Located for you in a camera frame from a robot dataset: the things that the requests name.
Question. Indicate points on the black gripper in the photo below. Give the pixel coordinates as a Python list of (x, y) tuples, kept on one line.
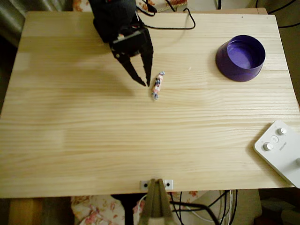
[(134, 48)]

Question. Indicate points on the candy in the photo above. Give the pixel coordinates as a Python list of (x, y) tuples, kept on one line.
[(158, 85)]

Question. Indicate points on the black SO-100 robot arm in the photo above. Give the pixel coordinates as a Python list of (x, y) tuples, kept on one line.
[(112, 18)]

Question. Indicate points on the purple plastic bowl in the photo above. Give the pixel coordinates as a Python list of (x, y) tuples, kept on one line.
[(241, 58)]

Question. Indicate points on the floral cloth with trim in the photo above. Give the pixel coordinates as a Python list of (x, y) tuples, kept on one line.
[(164, 4)]

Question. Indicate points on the grey curtain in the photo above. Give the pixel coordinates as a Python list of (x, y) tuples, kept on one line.
[(21, 16)]

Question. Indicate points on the black stand pole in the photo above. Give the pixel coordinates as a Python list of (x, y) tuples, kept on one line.
[(127, 211)]

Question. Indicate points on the floral pink cloth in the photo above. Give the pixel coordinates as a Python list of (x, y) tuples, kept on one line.
[(98, 211)]

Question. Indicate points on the white device with knobs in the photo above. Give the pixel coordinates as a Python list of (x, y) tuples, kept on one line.
[(280, 152)]

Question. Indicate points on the wooden table leg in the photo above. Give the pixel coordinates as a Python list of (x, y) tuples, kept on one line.
[(25, 211)]

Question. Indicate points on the white metal bracket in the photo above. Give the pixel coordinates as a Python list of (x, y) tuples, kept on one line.
[(156, 184)]

